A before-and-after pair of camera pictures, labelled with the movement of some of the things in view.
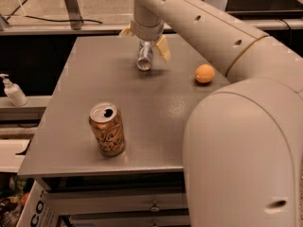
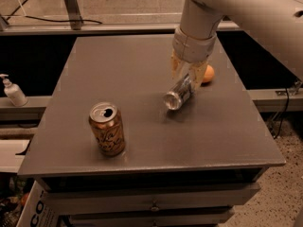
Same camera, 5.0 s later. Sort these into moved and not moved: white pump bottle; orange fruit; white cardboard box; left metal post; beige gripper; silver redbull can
Moved: silver redbull can; beige gripper
Not moved: white pump bottle; orange fruit; left metal post; white cardboard box
